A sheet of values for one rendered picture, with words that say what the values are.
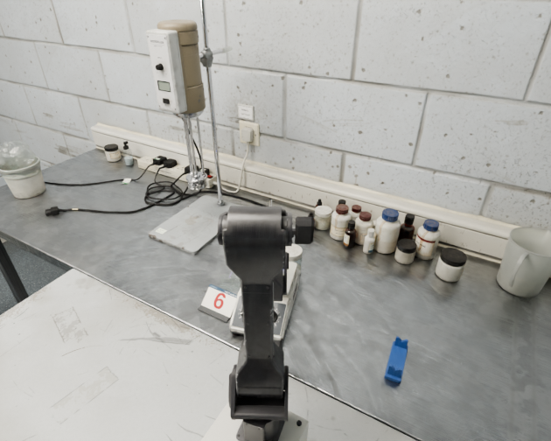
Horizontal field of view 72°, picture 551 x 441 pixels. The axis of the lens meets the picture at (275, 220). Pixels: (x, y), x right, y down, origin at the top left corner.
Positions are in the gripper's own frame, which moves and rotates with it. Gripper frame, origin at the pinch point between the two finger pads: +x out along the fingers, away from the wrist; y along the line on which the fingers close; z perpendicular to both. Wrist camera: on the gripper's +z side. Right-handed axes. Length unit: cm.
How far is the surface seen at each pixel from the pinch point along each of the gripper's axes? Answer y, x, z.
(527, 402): 53, -27, 26
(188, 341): -18.8, -13.7, 26.2
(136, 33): -55, 87, -26
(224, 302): -11.7, -3.2, 23.9
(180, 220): -32, 36, 25
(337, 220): 19.6, 27.4, 18.9
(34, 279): -154, 102, 117
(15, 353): -57, -18, 26
